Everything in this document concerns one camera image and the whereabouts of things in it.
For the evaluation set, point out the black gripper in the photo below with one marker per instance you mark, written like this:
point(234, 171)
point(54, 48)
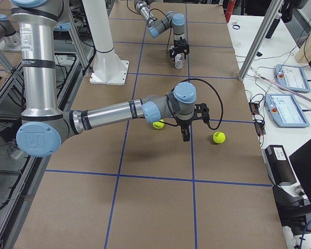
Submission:
point(178, 47)
point(184, 124)

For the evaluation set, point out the white blue tennis ball can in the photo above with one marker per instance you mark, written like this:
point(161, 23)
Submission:
point(178, 61)

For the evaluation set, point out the tennis ball with plain seam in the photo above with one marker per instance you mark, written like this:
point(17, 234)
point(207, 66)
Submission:
point(158, 124)

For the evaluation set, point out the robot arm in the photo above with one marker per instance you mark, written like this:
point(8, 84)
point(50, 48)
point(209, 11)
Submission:
point(166, 20)
point(44, 126)

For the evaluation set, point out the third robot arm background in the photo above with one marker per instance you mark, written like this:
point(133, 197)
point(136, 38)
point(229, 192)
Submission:
point(9, 36)

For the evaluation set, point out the Roland Garros tennis ball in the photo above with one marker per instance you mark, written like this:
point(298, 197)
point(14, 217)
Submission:
point(219, 137)

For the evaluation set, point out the red cylinder background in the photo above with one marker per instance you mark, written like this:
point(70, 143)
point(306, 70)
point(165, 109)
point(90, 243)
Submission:
point(229, 10)

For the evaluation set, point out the small electronics board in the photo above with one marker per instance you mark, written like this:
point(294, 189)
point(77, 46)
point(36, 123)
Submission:
point(258, 119)

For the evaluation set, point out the black bottle on table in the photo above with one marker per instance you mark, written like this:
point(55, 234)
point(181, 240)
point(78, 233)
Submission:
point(273, 26)

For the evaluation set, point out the black box with label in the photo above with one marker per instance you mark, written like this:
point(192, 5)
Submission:
point(279, 166)

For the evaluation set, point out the lower teach pendant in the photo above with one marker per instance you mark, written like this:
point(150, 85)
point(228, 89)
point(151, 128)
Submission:
point(285, 111)

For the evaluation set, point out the teach pendant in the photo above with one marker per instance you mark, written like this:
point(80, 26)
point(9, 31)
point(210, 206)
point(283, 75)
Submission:
point(292, 77)
point(285, 111)

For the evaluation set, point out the upper teach pendant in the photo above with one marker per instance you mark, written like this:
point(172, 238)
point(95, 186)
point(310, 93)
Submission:
point(292, 77)

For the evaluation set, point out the black monitor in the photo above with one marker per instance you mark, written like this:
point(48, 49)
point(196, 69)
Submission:
point(301, 163)

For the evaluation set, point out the black monitor stand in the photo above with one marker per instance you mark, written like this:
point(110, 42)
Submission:
point(294, 212)

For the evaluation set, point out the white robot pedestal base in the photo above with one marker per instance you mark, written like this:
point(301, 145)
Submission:
point(108, 69)

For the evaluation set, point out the aluminium frame post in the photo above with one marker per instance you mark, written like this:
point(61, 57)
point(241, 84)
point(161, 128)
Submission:
point(260, 36)

